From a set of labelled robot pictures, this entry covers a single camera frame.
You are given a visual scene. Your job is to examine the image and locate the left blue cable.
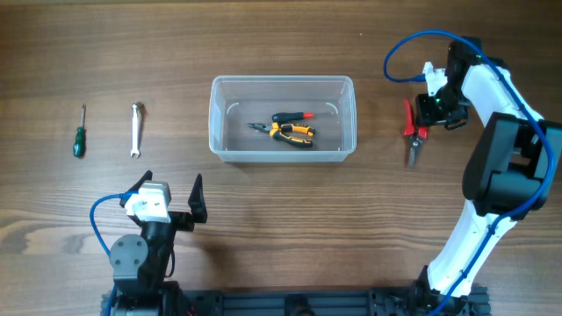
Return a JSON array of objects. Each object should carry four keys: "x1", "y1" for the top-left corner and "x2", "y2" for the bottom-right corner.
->
[{"x1": 89, "y1": 191, "x2": 138, "y2": 316}]

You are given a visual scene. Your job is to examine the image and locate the right blue cable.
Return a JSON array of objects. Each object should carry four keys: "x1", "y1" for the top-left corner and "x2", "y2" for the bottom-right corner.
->
[{"x1": 383, "y1": 29, "x2": 557, "y2": 316}]

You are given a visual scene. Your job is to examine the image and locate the green handled screwdriver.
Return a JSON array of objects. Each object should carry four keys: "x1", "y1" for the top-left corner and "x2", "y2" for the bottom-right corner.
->
[{"x1": 73, "y1": 104, "x2": 87, "y2": 158}]

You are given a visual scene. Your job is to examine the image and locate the clear plastic container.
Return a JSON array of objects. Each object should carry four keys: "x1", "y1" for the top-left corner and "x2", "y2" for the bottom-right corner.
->
[{"x1": 208, "y1": 75, "x2": 357, "y2": 163}]

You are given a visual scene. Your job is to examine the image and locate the orange black long-nose pliers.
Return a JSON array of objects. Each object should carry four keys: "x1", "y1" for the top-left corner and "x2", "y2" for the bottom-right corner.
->
[{"x1": 247, "y1": 122, "x2": 316, "y2": 148}]

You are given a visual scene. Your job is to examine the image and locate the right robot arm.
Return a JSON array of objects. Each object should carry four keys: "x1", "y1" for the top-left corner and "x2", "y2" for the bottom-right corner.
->
[{"x1": 395, "y1": 35, "x2": 561, "y2": 315}]

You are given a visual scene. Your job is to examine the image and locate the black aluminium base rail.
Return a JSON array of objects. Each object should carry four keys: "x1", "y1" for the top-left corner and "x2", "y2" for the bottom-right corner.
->
[{"x1": 100, "y1": 285, "x2": 491, "y2": 316}]

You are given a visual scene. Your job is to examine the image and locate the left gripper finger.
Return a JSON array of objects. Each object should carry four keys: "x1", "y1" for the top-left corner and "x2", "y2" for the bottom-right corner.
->
[
  {"x1": 188, "y1": 174, "x2": 206, "y2": 215},
  {"x1": 119, "y1": 170, "x2": 153, "y2": 207}
]

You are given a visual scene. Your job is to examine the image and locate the red handled cutting pliers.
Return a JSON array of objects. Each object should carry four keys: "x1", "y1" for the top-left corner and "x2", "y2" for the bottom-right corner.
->
[{"x1": 403, "y1": 99, "x2": 429, "y2": 168}]

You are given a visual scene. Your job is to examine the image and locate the blue cable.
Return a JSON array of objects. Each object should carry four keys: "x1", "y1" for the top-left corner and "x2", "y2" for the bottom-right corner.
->
[
  {"x1": 383, "y1": 29, "x2": 557, "y2": 316},
  {"x1": 89, "y1": 191, "x2": 138, "y2": 316}
]

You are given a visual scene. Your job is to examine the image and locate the small silver wrench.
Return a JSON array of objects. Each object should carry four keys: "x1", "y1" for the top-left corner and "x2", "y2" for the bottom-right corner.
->
[{"x1": 131, "y1": 102, "x2": 144, "y2": 159}]

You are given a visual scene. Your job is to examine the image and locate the black red screwdriver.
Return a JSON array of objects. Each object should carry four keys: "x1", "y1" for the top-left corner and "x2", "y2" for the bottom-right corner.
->
[{"x1": 271, "y1": 111, "x2": 335, "y2": 123}]

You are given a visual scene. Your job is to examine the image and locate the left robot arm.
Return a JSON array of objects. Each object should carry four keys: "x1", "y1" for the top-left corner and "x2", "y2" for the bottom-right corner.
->
[{"x1": 97, "y1": 170, "x2": 207, "y2": 316}]

